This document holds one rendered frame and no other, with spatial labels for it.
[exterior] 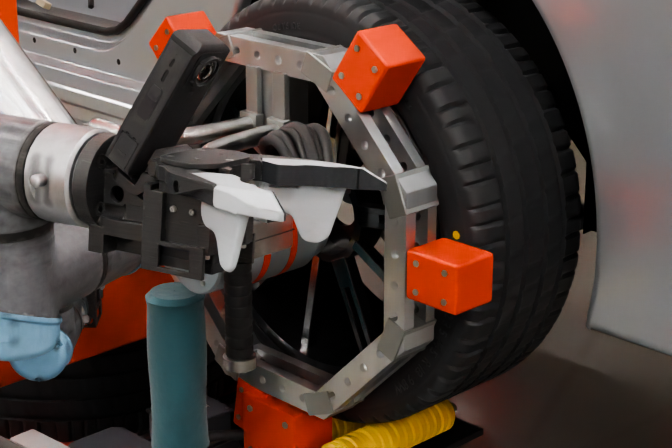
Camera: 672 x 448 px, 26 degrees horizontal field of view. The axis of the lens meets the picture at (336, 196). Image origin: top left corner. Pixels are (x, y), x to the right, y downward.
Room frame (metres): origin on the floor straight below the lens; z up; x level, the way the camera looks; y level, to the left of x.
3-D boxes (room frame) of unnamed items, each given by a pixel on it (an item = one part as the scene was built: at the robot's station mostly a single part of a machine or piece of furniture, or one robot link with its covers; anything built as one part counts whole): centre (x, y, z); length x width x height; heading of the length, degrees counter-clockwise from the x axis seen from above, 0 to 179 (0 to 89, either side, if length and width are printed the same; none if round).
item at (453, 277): (1.80, -0.15, 0.85); 0.09 x 0.08 x 0.07; 44
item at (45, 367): (1.68, 0.36, 0.81); 0.11 x 0.08 x 0.09; 179
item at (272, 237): (1.76, 0.10, 0.93); 0.09 x 0.05 x 0.05; 134
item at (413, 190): (2.02, 0.07, 0.85); 0.54 x 0.07 x 0.54; 44
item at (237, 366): (1.74, 0.12, 0.83); 0.04 x 0.04 x 0.16
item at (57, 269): (1.09, 0.25, 1.12); 0.11 x 0.08 x 0.11; 152
